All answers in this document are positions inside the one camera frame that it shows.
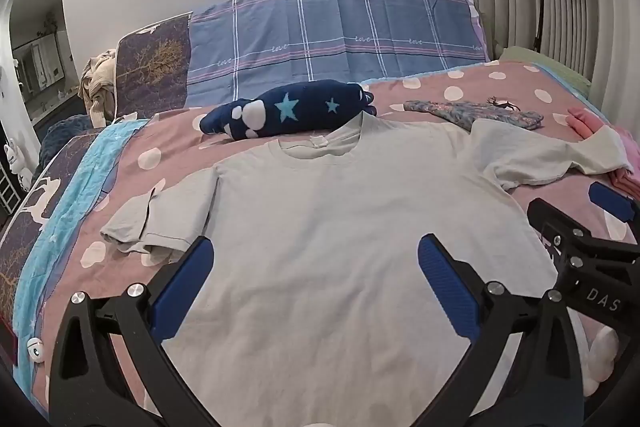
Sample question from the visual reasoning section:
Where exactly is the green pillow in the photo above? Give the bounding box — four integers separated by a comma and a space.
499, 46, 593, 94

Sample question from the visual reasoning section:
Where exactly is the pink polka dot bedsheet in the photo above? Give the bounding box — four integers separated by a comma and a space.
15, 59, 640, 427

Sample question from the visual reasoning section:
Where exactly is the navy star plush toy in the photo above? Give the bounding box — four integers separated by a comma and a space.
199, 79, 378, 141

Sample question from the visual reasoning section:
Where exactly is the tree print pillow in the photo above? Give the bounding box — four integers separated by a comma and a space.
115, 12, 194, 122

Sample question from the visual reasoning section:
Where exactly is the turquoise deer print quilt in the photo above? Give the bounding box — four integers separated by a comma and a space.
0, 116, 151, 368

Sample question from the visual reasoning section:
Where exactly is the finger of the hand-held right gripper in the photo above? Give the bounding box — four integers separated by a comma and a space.
528, 198, 601, 260
588, 182, 640, 223

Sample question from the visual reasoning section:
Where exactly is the pink folded cloth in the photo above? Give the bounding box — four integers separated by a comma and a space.
566, 107, 640, 198

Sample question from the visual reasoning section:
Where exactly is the arched wall mirror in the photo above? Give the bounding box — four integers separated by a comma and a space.
0, 0, 81, 142

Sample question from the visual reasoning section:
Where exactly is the white cat figurine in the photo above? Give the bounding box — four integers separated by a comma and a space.
4, 138, 26, 185

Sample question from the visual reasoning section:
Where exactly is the beige clothes heap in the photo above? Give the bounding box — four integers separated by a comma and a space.
77, 49, 119, 128

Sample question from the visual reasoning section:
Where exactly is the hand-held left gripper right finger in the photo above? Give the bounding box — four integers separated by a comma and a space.
417, 234, 586, 427

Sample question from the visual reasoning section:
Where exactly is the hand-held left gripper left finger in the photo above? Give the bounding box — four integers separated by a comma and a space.
47, 236, 221, 427

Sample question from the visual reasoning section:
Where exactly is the light grey t-shirt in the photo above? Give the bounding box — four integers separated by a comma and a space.
100, 113, 632, 427

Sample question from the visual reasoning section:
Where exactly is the floral patterned cloth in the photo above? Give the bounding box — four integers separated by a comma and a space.
403, 99, 545, 132

